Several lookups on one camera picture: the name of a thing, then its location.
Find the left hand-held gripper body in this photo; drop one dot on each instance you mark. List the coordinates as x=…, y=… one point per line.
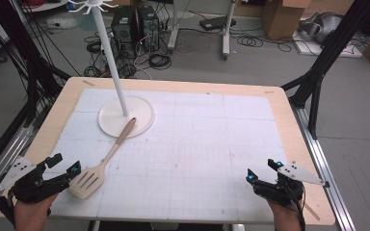
x=29, y=187

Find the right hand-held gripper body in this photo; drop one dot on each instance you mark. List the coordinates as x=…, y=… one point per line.
x=284, y=192

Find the wooden slotted spatula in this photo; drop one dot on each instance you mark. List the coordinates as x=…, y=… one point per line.
x=122, y=136

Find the white hook stand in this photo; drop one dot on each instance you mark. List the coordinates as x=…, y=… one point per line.
x=126, y=120

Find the person's right hand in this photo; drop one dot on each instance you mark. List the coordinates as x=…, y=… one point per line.
x=285, y=218

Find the person's left hand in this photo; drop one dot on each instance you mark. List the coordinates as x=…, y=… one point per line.
x=30, y=215

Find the thin wooden stick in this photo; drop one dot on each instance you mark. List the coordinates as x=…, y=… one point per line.
x=312, y=211

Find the white grid mat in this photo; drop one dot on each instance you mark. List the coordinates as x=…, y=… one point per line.
x=189, y=160

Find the white floor board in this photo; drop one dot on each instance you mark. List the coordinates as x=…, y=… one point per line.
x=350, y=53

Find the white stand leg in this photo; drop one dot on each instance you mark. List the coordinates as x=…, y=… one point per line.
x=228, y=32
x=173, y=29

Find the grey bag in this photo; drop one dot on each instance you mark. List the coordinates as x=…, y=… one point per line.
x=322, y=25

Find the black computer tower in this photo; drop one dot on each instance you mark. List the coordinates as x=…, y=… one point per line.
x=123, y=25
x=149, y=27

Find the flat black device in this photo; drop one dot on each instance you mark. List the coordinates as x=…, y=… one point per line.
x=216, y=23

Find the round white table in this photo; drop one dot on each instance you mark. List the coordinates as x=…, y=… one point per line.
x=45, y=5

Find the aluminium rail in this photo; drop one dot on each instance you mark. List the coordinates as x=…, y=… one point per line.
x=3, y=160
x=321, y=160

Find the black metal frame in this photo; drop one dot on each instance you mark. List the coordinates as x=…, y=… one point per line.
x=334, y=48
x=22, y=48

